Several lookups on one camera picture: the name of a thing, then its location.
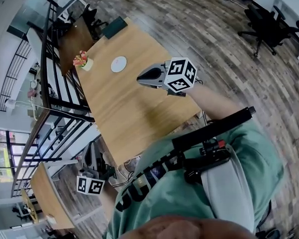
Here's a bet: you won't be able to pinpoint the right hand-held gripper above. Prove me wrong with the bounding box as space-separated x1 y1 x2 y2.
137 57 198 97

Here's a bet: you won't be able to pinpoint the light wooden desk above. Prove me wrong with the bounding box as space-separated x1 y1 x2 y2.
29 162 75 230

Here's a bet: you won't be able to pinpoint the pink flowers in white pot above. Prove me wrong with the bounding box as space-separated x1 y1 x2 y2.
73 50 94 72

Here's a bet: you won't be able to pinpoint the white round plate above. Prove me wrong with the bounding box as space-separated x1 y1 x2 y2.
111 55 128 73

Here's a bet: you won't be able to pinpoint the dark green flat box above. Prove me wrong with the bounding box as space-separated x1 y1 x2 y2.
101 16 128 40

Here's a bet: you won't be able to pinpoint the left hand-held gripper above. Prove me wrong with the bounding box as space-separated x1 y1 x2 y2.
76 141 116 196

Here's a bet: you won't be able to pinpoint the person's right forearm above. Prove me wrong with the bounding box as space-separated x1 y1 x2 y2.
186 83 242 128

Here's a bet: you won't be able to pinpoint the person's chin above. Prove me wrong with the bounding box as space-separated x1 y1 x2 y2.
119 215 258 239

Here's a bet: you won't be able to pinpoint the dark brown desk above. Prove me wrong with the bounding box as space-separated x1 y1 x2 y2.
57 16 94 76

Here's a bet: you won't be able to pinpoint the black chest mount rig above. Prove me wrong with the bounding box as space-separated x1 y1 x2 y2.
171 106 256 184

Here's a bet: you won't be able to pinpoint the grey shoulder strap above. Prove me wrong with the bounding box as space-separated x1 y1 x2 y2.
201 155 255 234

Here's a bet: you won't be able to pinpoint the white desk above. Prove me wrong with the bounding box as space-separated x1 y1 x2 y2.
253 0 299 61

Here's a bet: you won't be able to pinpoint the black metal railing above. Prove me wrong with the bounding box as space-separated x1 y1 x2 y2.
0 0 96 199

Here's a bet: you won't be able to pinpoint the person's green t-shirt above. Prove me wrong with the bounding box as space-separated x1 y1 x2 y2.
103 120 285 239

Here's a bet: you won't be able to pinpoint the person's left forearm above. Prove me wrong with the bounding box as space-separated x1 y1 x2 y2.
99 183 123 220

